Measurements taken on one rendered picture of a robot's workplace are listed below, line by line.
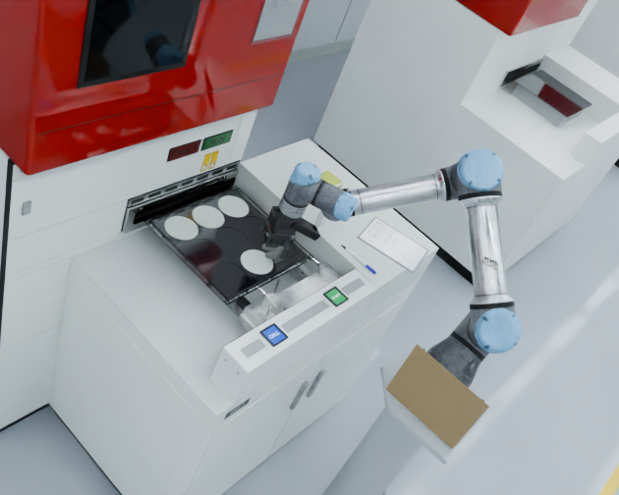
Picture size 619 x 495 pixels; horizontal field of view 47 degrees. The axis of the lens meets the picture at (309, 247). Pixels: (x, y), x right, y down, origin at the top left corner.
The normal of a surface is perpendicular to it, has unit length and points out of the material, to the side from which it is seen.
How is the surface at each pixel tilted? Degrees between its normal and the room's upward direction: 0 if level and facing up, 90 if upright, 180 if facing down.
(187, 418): 90
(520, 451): 0
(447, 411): 90
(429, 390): 90
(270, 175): 0
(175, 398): 90
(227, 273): 0
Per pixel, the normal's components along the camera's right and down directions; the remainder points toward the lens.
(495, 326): -0.02, 0.07
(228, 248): 0.33, -0.70
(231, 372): -0.65, 0.33
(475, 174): -0.04, -0.20
